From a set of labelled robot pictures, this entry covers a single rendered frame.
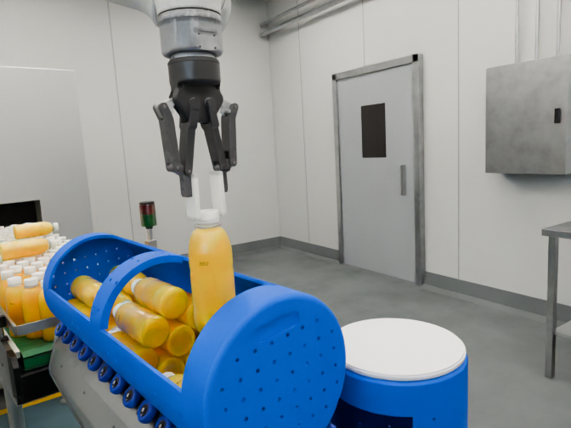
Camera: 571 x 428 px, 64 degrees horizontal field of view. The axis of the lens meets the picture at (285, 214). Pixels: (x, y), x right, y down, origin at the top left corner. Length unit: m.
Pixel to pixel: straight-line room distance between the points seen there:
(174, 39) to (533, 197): 3.59
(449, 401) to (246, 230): 5.61
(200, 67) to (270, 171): 5.89
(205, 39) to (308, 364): 0.51
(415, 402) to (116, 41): 5.41
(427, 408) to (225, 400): 0.40
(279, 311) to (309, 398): 0.17
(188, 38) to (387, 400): 0.69
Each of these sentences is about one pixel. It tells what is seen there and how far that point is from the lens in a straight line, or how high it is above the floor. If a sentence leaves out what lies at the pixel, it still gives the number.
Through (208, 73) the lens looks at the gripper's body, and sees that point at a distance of 0.69.
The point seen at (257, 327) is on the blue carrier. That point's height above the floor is 1.20.
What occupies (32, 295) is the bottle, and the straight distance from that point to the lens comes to 1.64.
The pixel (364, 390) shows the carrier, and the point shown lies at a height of 1.00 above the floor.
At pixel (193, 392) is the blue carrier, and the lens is 0.69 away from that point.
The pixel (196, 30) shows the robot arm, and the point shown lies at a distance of 0.69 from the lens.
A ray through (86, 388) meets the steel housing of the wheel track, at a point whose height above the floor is 0.89.
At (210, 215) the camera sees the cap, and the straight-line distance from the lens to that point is 0.70.
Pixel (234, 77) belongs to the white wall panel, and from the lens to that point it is 6.37.
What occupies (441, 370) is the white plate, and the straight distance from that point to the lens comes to 0.93.
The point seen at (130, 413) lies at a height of 0.93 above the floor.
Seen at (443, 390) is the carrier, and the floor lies 1.00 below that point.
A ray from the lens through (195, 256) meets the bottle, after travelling 0.71.
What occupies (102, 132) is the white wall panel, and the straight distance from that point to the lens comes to 5.70.
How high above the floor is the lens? 1.46
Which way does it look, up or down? 8 degrees down
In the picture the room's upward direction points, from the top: 3 degrees counter-clockwise
